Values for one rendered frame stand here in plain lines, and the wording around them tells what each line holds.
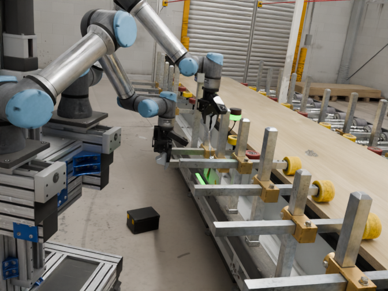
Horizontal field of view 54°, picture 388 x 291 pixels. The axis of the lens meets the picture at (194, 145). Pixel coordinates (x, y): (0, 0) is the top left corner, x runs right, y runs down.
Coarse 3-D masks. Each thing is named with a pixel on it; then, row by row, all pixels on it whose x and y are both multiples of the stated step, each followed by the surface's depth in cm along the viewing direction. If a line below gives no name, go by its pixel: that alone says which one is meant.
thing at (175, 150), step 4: (172, 148) 202; (176, 148) 203; (180, 148) 204; (184, 148) 204; (188, 148) 205; (192, 148) 206; (196, 148) 206; (200, 148) 207; (216, 148) 210; (172, 152) 202; (176, 152) 202; (180, 152) 203; (184, 152) 204; (188, 152) 204; (192, 152) 205; (196, 152) 205; (200, 152) 206; (228, 152) 209; (232, 152) 210
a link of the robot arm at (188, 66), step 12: (120, 0) 152; (132, 0) 149; (144, 0) 151; (132, 12) 152; (144, 12) 151; (144, 24) 153; (156, 24) 152; (156, 36) 154; (168, 36) 153; (168, 48) 154; (180, 48) 155; (180, 60) 155; (192, 60) 153; (180, 72) 155; (192, 72) 154
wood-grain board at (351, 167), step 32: (192, 96) 323; (224, 96) 326; (256, 96) 342; (256, 128) 234; (288, 128) 243; (320, 128) 252; (320, 160) 188; (352, 160) 193; (384, 160) 199; (384, 192) 156; (384, 224) 129; (384, 256) 110
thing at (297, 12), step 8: (296, 0) 307; (296, 8) 307; (296, 16) 308; (296, 24) 310; (296, 32) 312; (296, 40) 314; (288, 48) 318; (288, 56) 318; (288, 64) 320; (288, 72) 322; (288, 80) 324; (280, 96) 330
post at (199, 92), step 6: (198, 84) 224; (198, 90) 225; (198, 96) 226; (198, 102) 227; (198, 114) 230; (198, 120) 231; (198, 126) 232; (192, 132) 235; (198, 132) 234; (192, 138) 235; (198, 138) 235; (192, 144) 235
